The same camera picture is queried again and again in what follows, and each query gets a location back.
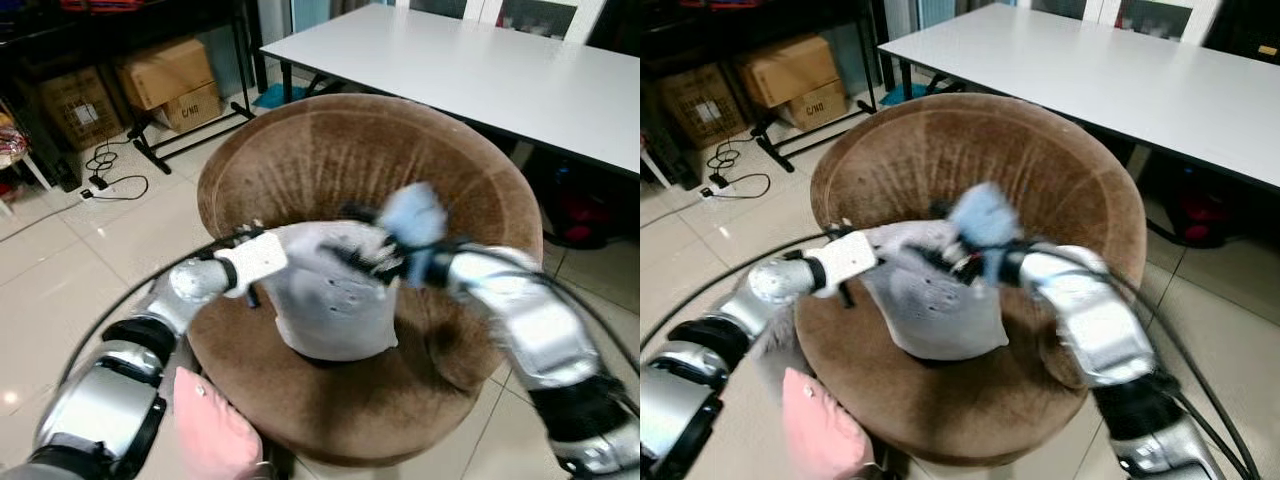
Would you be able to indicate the grey pillow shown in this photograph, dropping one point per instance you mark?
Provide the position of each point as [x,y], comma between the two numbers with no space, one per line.
[330,305]
[935,315]

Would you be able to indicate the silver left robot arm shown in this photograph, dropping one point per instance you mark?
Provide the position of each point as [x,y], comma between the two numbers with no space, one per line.
[100,400]
[680,395]

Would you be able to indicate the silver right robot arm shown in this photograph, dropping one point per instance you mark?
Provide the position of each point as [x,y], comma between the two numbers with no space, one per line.
[535,330]
[1100,320]

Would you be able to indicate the brown round velvet sofa chair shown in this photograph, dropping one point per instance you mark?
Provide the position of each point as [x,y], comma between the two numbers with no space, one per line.
[330,150]
[1050,160]

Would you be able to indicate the pink pillow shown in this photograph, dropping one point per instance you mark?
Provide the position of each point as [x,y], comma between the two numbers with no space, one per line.
[215,430]
[825,430]

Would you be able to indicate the small printed cardboard box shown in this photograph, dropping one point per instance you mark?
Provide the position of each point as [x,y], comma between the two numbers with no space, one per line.
[818,105]
[195,108]

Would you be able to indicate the white rectangular table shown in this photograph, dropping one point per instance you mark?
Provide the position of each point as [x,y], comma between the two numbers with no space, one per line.
[1100,75]
[470,75]

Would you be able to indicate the red and black bag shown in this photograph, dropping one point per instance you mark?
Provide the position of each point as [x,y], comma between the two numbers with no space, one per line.
[585,205]
[1195,210]

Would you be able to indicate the large plain cardboard box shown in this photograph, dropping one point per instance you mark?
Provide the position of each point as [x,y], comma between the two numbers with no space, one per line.
[165,72]
[785,68]

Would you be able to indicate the cardboard box with white label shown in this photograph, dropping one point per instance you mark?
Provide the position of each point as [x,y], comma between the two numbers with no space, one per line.
[703,108]
[80,110]

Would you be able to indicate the black metal rack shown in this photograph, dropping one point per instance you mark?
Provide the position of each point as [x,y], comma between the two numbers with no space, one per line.
[150,20]
[780,18]

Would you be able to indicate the white chair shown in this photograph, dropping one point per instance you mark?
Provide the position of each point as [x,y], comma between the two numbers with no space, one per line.
[1140,15]
[520,15]

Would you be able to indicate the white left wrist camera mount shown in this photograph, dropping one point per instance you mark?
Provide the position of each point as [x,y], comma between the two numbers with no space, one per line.
[255,260]
[848,260]

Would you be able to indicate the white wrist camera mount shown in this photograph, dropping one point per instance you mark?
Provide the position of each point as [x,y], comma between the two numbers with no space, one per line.
[413,215]
[255,260]
[848,260]
[985,212]

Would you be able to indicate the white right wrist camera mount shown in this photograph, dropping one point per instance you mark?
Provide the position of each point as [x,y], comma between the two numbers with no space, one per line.
[985,212]
[413,215]

